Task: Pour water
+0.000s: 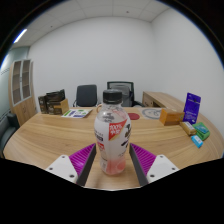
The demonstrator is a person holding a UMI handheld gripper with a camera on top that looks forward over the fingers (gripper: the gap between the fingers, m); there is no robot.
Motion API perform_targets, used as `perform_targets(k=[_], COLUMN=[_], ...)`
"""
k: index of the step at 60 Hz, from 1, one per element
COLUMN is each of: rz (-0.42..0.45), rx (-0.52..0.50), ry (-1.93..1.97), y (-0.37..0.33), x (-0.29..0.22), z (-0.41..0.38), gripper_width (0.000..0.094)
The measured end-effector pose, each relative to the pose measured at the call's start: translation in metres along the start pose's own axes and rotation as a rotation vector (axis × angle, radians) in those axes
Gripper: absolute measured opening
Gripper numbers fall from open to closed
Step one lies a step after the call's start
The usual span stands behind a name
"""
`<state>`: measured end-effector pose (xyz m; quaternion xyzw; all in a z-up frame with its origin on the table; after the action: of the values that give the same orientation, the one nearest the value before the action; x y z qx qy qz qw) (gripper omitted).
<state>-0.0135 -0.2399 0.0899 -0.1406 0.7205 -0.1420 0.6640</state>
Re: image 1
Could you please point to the purple upright box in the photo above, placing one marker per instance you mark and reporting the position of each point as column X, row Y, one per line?
column 191, row 108

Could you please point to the black box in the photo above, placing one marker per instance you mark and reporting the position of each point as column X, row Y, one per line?
column 54, row 96

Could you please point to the orange cardboard box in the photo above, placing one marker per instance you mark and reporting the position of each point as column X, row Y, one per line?
column 171, row 117

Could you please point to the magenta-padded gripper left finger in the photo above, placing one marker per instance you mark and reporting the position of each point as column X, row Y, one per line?
column 80, row 160

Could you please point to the long ceiling light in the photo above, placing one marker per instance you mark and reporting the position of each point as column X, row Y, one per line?
column 20, row 36

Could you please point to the white leaflet green purple stickers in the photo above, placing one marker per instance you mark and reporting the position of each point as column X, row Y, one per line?
column 76, row 113

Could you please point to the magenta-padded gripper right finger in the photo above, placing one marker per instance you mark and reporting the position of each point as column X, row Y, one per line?
column 145, row 160

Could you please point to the black armchair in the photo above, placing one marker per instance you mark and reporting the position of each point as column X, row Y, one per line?
column 6, row 128

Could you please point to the black visitor chair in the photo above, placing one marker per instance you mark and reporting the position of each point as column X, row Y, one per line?
column 86, row 95

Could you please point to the small yellow box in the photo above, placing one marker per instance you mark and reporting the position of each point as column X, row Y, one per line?
column 187, row 128

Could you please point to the clear drink bottle black cap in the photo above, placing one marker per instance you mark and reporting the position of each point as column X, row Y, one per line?
column 111, row 146

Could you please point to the small light blue box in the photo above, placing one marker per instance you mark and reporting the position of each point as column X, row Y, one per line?
column 196, row 141

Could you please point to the wooden glass-door cabinet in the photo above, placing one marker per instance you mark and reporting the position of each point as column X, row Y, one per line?
column 23, row 110

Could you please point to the small dark brown box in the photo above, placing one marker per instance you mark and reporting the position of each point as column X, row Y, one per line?
column 42, row 104

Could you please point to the brown kraft box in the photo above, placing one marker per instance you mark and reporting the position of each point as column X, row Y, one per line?
column 64, row 106

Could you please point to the black mesh office chair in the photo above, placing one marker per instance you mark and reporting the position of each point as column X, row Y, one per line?
column 128, row 86

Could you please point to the sheet with grey round print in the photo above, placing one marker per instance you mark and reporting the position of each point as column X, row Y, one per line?
column 150, row 113

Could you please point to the green flat box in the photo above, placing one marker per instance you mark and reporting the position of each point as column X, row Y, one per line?
column 202, row 130

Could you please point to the grey backpack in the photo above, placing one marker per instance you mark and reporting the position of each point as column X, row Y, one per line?
column 125, row 95

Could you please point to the wooden side desk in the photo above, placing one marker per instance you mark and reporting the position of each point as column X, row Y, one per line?
column 160, row 99

